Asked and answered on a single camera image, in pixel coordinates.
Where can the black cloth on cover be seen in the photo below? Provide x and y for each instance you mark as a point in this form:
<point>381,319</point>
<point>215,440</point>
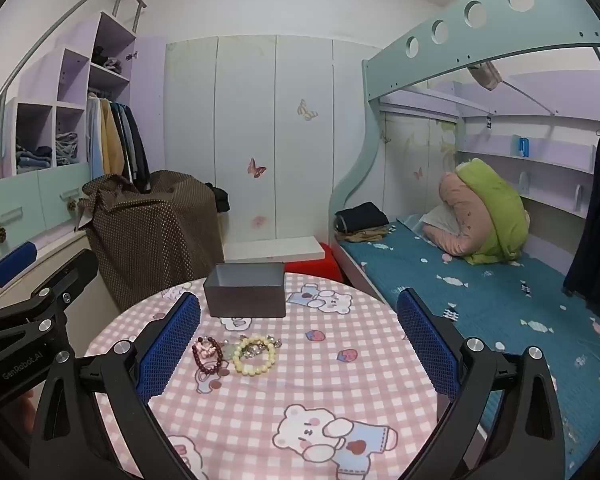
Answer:
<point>222,204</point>

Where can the green pink folded quilt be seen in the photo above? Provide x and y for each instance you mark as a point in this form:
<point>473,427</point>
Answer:
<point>494,225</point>

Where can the white wardrobe doors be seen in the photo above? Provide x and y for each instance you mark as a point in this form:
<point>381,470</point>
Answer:
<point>275,121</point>

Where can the pink checked bear tablecloth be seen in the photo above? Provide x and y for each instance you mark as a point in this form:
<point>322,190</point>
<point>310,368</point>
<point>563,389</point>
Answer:
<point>331,391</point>

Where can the grey metal tin box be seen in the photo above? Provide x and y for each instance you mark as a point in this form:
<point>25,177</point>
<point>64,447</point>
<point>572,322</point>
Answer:
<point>246,290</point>

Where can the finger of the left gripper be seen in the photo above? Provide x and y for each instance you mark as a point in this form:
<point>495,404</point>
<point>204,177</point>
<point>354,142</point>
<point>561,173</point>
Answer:
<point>16,261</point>

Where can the brown dotted cloth cover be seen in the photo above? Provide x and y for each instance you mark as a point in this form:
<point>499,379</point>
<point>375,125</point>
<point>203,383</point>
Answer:
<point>146,242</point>

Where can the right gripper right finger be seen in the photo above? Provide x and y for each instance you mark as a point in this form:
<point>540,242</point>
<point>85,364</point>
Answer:
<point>500,417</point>

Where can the teal bunk bed frame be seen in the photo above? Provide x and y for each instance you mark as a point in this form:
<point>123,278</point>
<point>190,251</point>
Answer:
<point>466,32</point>

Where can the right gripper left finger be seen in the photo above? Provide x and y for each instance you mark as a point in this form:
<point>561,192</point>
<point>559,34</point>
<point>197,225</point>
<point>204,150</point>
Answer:
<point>70,440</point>

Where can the blue box on shelf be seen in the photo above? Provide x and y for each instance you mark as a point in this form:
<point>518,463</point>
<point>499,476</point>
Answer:
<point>520,147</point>

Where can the teal candy print mattress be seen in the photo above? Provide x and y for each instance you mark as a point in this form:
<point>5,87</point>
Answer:
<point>509,306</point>

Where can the hanging clothes row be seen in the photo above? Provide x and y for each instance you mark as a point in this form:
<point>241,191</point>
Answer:
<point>113,143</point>

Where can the folded dark clothes stack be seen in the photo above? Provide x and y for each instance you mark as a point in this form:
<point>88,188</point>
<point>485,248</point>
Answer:
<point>362,223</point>

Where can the teal drawer cabinet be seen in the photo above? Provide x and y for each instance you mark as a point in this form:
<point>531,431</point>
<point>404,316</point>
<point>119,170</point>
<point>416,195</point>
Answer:
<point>39,201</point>

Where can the purple white shelf unit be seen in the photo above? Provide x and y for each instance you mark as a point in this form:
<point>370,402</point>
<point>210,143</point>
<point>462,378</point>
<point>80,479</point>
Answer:
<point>50,98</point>

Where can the red storage ottoman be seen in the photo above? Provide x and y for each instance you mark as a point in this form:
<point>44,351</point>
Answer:
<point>326,267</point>

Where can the white pillow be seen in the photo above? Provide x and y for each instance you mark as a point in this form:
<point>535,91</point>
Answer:
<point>443,218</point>

